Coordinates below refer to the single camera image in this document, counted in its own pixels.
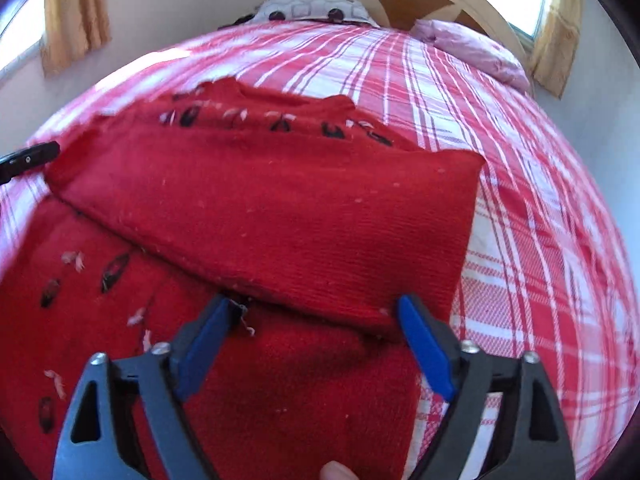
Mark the grey patterned pillow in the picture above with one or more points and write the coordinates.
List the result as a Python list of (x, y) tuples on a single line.
[(310, 7)]

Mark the pink pillow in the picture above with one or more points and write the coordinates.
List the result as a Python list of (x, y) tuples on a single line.
[(470, 50)]

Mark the person's right hand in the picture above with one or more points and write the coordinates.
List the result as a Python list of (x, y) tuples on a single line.
[(337, 472)]

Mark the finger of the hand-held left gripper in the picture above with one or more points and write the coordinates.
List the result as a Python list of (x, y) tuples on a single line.
[(27, 160)]

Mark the yellow curtain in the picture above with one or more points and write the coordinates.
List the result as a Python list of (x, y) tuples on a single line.
[(75, 20), (555, 50)]

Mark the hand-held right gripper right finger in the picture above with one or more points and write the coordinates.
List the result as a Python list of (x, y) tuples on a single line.
[(425, 350)]

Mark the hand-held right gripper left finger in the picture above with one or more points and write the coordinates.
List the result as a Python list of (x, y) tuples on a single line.
[(202, 355)]

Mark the cream wooden headboard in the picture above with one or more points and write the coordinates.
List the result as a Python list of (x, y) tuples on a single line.
[(400, 0)]

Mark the red knit sweater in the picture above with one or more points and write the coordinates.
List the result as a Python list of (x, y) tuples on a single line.
[(275, 210)]

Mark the dark cloth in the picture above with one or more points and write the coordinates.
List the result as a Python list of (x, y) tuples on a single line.
[(240, 22)]

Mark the red plaid bed sheet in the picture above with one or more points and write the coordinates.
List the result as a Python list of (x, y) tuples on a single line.
[(525, 235)]

